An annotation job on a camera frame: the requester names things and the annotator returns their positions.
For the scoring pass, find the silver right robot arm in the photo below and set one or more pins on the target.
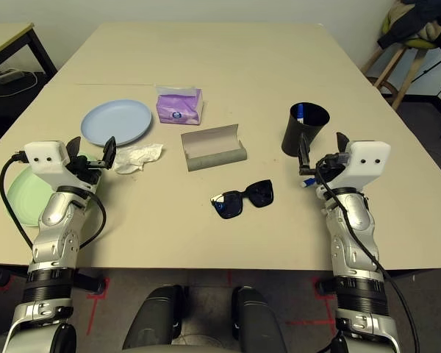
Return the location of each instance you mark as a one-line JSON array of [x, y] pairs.
[[353, 220]]

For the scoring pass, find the dark grey robot right leg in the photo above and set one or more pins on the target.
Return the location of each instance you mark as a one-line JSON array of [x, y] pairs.
[[255, 320]]

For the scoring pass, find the wooden stool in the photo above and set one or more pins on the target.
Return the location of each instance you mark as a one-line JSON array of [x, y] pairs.
[[389, 66]]

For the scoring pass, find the dark jacket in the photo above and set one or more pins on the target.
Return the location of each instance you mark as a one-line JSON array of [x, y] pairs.
[[400, 33]]

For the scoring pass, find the dark grey robot left leg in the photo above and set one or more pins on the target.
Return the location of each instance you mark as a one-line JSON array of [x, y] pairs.
[[154, 316]]

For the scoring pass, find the black sunglasses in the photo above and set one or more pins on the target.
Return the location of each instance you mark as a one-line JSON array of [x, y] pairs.
[[259, 195]]

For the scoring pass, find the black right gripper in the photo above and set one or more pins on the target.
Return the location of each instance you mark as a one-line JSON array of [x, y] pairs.
[[308, 171]]

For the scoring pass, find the dark grey robot leg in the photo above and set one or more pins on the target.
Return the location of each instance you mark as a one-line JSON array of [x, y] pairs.
[[255, 320], [154, 316]]

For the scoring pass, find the green stool cushion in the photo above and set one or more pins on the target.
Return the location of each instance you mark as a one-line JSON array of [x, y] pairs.
[[422, 45]]

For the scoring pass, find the white marker with blue cap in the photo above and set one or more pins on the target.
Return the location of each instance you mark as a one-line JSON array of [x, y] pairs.
[[308, 182]]

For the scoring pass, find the purple tissue pack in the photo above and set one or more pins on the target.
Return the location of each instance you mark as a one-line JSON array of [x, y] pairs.
[[178, 106]]

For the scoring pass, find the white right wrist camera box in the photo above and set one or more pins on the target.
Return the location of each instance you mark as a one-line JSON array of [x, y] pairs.
[[367, 156]]

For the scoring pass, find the grey glasses case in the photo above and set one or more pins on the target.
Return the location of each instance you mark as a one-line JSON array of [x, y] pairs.
[[213, 158]]

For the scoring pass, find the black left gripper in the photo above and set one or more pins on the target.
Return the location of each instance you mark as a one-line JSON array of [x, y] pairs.
[[84, 169]]

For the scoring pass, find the light blue plate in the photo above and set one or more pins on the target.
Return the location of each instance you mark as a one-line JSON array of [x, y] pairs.
[[114, 121]]

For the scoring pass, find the black pen cup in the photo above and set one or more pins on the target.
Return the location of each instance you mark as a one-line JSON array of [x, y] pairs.
[[295, 136]]

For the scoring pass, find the beige side table black frame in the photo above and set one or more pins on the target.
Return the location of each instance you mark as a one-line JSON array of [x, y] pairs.
[[3, 40]]

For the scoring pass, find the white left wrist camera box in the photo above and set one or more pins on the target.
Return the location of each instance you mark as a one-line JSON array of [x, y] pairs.
[[44, 154]]

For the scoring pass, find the beige garment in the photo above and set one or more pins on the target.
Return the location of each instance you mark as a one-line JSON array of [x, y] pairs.
[[428, 31]]

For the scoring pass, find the white tissue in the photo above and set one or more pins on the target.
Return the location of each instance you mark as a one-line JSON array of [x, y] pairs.
[[136, 156]]

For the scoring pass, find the white power adapter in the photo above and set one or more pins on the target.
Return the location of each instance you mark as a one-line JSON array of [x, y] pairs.
[[9, 76]]

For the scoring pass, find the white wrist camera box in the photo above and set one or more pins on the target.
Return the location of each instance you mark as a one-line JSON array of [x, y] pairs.
[[367, 156], [44, 154]]

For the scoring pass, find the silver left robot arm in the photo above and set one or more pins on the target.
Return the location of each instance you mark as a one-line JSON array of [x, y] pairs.
[[55, 217]]

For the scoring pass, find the light green plate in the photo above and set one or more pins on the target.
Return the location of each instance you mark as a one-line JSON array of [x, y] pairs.
[[25, 198]]

